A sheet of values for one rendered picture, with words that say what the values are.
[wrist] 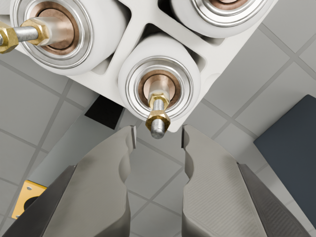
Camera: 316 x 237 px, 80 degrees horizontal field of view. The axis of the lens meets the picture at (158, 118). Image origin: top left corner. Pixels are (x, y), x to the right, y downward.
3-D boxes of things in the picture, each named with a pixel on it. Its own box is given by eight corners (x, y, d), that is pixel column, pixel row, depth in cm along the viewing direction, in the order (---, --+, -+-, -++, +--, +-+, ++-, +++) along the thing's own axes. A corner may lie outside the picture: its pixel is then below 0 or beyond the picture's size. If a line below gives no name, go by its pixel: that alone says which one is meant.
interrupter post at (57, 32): (57, 47, 20) (38, 52, 17) (39, 25, 19) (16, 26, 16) (74, 34, 19) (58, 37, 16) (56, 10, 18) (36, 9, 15)
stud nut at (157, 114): (142, 115, 15) (141, 121, 14) (160, 104, 15) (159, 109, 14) (156, 132, 16) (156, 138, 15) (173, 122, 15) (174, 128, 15)
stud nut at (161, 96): (146, 97, 18) (145, 100, 18) (160, 88, 18) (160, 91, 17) (157, 112, 19) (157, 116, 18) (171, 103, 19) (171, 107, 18)
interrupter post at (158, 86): (144, 85, 21) (141, 96, 18) (162, 75, 21) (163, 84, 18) (155, 102, 22) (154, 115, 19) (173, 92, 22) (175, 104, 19)
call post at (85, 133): (130, 98, 49) (90, 203, 21) (118, 118, 52) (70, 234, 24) (105, 84, 47) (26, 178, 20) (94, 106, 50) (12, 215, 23)
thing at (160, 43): (126, 49, 36) (98, 75, 21) (169, 20, 34) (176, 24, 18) (152, 90, 40) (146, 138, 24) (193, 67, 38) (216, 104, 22)
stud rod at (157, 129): (152, 93, 20) (147, 132, 13) (160, 88, 20) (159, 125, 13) (157, 100, 20) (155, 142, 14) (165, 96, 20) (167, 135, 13)
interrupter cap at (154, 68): (112, 77, 21) (110, 79, 20) (172, 39, 19) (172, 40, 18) (148, 128, 24) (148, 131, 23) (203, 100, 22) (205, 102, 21)
